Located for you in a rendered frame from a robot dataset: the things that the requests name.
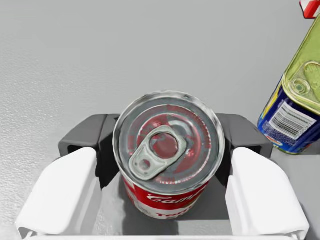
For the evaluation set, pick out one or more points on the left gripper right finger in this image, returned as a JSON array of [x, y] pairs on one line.
[[262, 190]]

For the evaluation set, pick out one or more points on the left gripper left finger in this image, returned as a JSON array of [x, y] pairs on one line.
[[62, 190]]

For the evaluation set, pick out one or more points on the red and white can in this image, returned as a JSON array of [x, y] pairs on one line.
[[168, 152]]

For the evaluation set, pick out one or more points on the green and blue rectangular can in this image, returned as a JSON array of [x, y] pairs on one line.
[[297, 105]]

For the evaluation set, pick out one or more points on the red and white carton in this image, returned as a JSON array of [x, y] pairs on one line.
[[311, 8]]

